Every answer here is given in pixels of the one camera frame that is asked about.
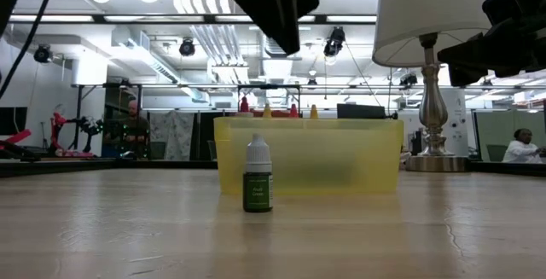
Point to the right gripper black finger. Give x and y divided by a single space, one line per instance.
465 55
465 76

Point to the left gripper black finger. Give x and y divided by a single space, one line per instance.
283 33

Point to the large yellow colouring bottle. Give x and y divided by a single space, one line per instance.
313 112

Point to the yellow translucent plastic bin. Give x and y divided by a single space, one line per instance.
341 142

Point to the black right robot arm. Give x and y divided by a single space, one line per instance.
541 48

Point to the table lamp white shade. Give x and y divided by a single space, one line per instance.
426 14

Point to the red object on far table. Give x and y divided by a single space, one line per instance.
277 113

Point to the green office chair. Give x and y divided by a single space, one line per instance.
496 152
158 150

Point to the person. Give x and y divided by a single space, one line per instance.
522 149
133 127

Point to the black computer monitor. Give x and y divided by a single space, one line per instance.
360 111

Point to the white patterned cloth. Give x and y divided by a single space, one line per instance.
175 129

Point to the small green-label dropper bottle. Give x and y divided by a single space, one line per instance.
257 185

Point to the red angled bar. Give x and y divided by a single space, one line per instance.
17 137

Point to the black ceiling camera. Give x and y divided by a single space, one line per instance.
408 79
42 53
187 48
335 42

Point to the black metal frame stand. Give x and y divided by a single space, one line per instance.
268 86

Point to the dark wall screen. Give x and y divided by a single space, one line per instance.
13 121

